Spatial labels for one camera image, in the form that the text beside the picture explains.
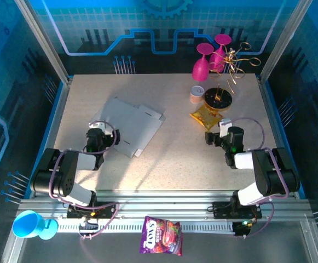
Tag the white paper box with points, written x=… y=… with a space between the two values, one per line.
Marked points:
x=131 y=123

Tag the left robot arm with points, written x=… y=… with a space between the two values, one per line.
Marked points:
x=65 y=175

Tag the black electronics box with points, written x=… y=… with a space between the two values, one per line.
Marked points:
x=242 y=230
x=89 y=226

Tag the yellow snack packet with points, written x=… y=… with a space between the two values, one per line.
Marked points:
x=206 y=117

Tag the pink wine glass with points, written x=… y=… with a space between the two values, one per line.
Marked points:
x=200 y=69
x=216 y=60

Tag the purple candy bag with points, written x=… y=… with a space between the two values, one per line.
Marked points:
x=160 y=235

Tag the blue plastic goblet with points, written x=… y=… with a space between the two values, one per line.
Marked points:
x=27 y=224

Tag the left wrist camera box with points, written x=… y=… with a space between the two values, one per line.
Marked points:
x=99 y=125

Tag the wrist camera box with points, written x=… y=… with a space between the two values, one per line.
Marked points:
x=224 y=127
x=99 y=125

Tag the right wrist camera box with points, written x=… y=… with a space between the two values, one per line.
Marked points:
x=224 y=127

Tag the aluminium side rail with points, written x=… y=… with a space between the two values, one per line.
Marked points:
x=272 y=115
x=58 y=109

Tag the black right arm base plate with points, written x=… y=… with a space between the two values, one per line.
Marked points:
x=221 y=209

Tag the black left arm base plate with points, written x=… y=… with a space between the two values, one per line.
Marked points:
x=106 y=209

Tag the aluminium frame rail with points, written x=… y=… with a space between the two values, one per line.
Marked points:
x=161 y=205

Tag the aluminium frame post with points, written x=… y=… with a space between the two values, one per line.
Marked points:
x=44 y=41
x=284 y=41

